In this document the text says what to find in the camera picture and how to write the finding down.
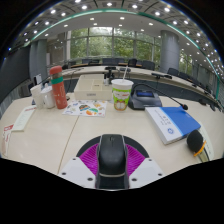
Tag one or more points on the ceiling lights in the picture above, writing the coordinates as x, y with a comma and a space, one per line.
109, 4

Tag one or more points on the blue and white book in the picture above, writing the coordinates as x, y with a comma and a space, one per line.
175, 123

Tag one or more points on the black computer mouse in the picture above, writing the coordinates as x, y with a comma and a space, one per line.
112, 155

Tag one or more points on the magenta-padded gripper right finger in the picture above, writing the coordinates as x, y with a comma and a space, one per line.
135, 160

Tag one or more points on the black handheld microphone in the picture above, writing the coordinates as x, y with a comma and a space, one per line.
194, 140

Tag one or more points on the white lidded mug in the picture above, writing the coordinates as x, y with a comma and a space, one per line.
48, 98

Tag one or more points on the red thermos bottle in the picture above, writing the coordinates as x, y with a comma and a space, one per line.
59, 91

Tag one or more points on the black gooseneck microphone console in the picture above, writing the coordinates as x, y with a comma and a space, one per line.
145, 99

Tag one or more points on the dark office chairs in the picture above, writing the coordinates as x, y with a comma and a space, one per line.
148, 64

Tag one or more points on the white paper sheet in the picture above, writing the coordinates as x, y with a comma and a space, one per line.
208, 143

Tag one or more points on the cream printed document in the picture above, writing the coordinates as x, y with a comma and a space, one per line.
23, 118

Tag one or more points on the white standing panel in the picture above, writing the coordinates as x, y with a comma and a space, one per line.
38, 79

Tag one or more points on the white paper cup stack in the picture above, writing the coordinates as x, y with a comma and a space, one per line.
36, 96

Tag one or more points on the colourful sticker sheet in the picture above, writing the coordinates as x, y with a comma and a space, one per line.
85, 108

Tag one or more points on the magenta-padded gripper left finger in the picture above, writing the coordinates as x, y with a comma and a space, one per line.
89, 160

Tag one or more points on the red and white leaflet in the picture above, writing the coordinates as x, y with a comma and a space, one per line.
6, 140

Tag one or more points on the green printed paper cup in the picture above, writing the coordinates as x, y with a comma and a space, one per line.
121, 96

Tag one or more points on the beige box tray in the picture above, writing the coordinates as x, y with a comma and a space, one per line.
91, 90

